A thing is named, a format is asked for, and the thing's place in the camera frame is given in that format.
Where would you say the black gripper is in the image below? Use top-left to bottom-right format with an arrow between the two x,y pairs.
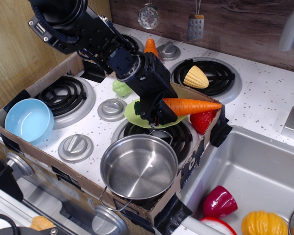
117,53 -> 177,126

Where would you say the orange toy carrot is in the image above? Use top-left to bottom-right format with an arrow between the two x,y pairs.
162,98 -> 222,116

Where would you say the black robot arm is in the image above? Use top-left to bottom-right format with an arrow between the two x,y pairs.
30,0 -> 177,126

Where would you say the light green plate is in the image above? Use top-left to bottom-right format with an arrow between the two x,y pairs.
124,99 -> 186,129

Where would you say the red rimmed white plate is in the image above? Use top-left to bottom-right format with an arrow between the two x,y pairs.
199,216 -> 237,235

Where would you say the front right stove burner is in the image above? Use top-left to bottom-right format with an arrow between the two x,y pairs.
111,119 -> 200,167

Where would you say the stove burner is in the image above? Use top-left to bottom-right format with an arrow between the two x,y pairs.
123,34 -> 144,52
170,57 -> 242,105
111,119 -> 200,167
36,75 -> 96,129

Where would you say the light green toy vegetable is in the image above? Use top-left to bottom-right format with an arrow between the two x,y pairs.
112,80 -> 132,97

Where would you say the grey stove knob centre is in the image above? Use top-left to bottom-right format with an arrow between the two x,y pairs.
97,98 -> 127,122

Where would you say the grey stove knob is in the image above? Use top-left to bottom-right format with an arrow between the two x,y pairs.
157,41 -> 181,61
58,134 -> 94,164
97,98 -> 127,122

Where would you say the red toy strawberry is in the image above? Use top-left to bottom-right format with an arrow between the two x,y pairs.
190,110 -> 217,135

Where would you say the yellow toy corn cob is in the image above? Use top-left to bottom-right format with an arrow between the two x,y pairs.
183,66 -> 209,89

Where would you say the stainless steel pot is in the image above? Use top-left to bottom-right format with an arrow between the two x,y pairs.
100,133 -> 178,212

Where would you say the grey stove knob back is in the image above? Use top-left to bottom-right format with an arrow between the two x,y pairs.
157,41 -> 181,61

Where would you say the orange toy cone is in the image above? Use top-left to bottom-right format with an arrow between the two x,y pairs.
144,38 -> 159,58

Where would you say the back left stove burner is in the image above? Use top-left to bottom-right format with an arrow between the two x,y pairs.
123,34 -> 144,52

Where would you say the back right stove burner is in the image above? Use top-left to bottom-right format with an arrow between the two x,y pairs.
170,57 -> 242,105

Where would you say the front left stove burner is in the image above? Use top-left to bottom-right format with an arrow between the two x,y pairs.
36,75 -> 96,129

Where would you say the grey stove knob front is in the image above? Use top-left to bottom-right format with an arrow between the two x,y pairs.
58,134 -> 94,164

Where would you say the hanging metal spatula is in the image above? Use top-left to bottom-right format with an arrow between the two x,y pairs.
186,0 -> 205,41

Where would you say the hanging metal strainer spoon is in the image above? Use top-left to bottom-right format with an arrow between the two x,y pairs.
137,0 -> 161,30

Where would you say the dark red toy cup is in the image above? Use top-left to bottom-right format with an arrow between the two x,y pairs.
202,186 -> 238,219

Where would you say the silver oven knob right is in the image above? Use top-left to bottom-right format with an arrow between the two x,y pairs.
92,205 -> 128,235

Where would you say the silver oven knob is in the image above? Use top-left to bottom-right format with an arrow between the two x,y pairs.
92,205 -> 128,235
6,152 -> 34,180

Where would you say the cardboard fence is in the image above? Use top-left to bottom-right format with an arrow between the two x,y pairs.
0,54 -> 231,235

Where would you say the light blue bowl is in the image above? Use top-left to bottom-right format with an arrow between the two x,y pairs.
4,98 -> 54,145

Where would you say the metal sink basin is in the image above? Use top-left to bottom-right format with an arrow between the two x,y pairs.
181,126 -> 294,234

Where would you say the silver oven knob left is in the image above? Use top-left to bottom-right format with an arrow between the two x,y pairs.
6,152 -> 34,180

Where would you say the grey faucet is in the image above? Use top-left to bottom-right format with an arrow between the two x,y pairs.
278,11 -> 294,51

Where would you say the yellow toy pumpkin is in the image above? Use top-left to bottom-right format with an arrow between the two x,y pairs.
241,211 -> 289,235

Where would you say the orange toy piece bottom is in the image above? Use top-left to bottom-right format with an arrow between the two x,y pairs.
30,216 -> 54,231

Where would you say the black device bottom left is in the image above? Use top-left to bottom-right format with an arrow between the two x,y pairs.
0,159 -> 24,202

